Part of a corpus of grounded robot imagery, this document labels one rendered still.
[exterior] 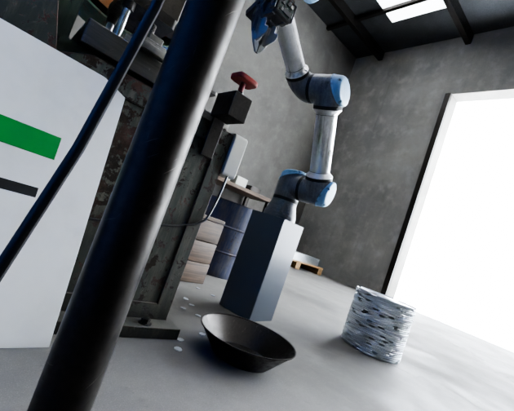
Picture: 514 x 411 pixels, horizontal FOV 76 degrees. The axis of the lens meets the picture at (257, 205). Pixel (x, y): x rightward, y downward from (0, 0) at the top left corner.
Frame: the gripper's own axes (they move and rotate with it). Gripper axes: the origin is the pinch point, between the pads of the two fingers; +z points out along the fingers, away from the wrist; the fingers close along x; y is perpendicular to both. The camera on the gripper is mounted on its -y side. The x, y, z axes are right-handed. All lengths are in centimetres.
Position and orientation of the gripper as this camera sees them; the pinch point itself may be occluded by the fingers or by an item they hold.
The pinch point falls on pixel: (255, 49)
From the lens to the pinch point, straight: 103.2
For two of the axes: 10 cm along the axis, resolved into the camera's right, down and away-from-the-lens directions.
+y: 6.2, 1.7, -7.7
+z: -3.4, 9.4, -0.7
